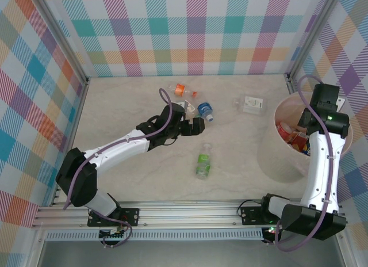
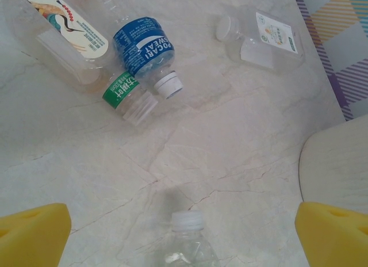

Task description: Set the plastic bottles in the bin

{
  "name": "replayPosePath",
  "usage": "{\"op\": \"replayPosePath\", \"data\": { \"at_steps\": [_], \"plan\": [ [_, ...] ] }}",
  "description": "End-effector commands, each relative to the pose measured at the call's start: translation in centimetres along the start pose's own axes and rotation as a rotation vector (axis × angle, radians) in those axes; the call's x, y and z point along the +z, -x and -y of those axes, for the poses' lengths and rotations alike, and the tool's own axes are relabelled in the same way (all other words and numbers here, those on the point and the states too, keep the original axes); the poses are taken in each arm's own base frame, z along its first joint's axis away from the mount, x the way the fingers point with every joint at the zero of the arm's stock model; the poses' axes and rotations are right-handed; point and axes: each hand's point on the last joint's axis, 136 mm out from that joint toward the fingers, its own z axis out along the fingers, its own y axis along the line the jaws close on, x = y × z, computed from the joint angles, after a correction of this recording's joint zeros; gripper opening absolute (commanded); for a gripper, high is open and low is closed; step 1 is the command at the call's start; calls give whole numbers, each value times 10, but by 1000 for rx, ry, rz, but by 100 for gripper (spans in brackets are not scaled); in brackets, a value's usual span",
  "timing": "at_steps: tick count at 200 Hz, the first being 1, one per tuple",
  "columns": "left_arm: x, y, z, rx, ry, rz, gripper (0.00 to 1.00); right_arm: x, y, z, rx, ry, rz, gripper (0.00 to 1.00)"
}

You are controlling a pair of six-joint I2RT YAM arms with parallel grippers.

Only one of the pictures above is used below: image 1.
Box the white slotted cable duct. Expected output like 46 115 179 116
45 231 264 241

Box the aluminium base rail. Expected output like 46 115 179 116
31 200 350 230

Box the clear bottle orange label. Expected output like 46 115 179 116
167 82 198 98

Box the blue label bottle white cap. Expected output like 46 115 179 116
197 101 215 123

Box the black controller board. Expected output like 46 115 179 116
263 225 284 245
99 228 127 239

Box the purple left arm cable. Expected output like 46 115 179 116
63 87 174 249

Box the translucent pink plastic bin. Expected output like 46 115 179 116
255 91 354 184

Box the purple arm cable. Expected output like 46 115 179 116
275 74 342 252
63 87 174 249

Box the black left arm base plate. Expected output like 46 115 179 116
87 208 140 227

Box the aluminium frame post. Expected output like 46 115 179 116
30 0 90 86
283 0 343 81

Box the clear bottle red label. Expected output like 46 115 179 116
276 120 292 140

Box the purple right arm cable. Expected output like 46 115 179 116
275 74 342 252

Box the clear plastic box white label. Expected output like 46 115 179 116
233 94 270 116

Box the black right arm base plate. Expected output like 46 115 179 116
240 205 294 226

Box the white label bottle green ring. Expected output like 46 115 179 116
177 99 197 115

